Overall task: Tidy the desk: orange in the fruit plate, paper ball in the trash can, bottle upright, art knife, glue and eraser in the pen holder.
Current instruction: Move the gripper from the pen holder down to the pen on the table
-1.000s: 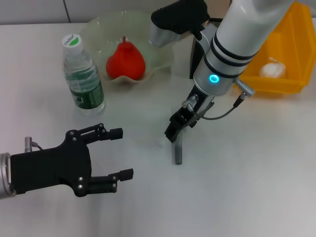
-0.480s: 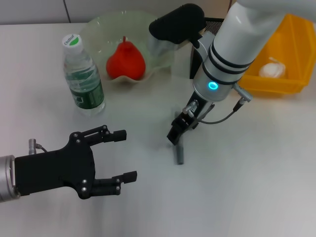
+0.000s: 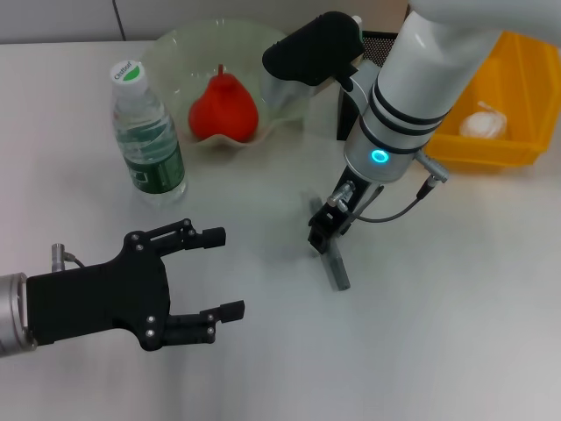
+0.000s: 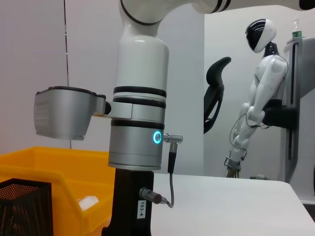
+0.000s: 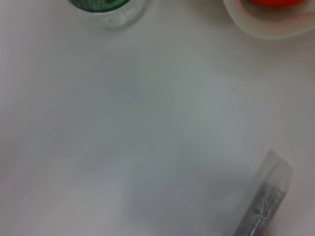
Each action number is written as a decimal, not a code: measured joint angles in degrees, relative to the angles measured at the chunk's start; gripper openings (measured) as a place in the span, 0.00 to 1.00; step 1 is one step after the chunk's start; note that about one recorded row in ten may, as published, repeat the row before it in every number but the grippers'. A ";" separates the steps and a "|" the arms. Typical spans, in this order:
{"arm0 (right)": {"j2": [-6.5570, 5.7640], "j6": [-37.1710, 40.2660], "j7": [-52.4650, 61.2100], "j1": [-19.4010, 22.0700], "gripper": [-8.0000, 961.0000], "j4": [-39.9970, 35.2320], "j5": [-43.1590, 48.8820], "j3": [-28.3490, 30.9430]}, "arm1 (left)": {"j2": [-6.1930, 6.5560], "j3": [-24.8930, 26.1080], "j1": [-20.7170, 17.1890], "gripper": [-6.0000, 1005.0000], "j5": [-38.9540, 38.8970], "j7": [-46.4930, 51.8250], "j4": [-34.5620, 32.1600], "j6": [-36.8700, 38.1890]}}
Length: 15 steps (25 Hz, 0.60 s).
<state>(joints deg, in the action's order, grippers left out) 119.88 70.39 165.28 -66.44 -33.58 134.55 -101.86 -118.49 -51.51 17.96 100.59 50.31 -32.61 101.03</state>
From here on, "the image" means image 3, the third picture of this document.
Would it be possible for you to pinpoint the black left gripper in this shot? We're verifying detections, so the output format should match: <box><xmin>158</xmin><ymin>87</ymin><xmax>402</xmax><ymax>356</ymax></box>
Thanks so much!
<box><xmin>25</xmin><ymin>218</ymin><xmax>246</xmax><ymax>352</ymax></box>

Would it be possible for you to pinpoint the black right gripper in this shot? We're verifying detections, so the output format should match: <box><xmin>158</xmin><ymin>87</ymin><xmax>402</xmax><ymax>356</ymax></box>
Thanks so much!
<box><xmin>308</xmin><ymin>168</ymin><xmax>383</xmax><ymax>259</ymax></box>

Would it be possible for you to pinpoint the grey glitter pen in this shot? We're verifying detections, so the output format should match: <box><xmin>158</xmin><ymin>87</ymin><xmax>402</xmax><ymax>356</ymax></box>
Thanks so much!
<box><xmin>309</xmin><ymin>196</ymin><xmax>352</xmax><ymax>292</ymax></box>

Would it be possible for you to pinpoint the clear water bottle green label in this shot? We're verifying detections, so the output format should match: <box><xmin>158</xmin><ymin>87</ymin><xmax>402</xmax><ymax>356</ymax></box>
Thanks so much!
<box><xmin>109</xmin><ymin>60</ymin><xmax>188</xmax><ymax>206</ymax></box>

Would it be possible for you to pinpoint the red orange toy fruit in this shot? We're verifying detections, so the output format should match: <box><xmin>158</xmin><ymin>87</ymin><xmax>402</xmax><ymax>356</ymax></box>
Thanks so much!
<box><xmin>188</xmin><ymin>63</ymin><xmax>260</xmax><ymax>144</ymax></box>

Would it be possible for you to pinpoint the white paper ball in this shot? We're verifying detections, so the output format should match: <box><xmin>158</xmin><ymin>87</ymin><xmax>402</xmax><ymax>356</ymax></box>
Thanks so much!
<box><xmin>458</xmin><ymin>101</ymin><xmax>509</xmax><ymax>140</ymax></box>

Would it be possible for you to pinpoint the black mesh pen holder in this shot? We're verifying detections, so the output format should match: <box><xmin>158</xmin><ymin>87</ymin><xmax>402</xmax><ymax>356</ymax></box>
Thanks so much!
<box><xmin>336</xmin><ymin>29</ymin><xmax>399</xmax><ymax>142</ymax></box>

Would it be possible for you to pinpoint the green glass fruit plate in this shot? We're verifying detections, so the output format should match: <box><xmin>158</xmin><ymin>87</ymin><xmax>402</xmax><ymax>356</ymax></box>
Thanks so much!
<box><xmin>142</xmin><ymin>17</ymin><xmax>315</xmax><ymax>150</ymax></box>

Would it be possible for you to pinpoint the yellow plastic bin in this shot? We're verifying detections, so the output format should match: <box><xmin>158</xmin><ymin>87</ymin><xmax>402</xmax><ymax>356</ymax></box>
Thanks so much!
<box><xmin>423</xmin><ymin>31</ymin><xmax>554</xmax><ymax>172</ymax></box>

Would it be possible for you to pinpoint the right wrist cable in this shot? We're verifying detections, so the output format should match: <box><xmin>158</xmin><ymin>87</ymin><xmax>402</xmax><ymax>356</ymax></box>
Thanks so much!
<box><xmin>355</xmin><ymin>149</ymin><xmax>451</xmax><ymax>223</ymax></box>

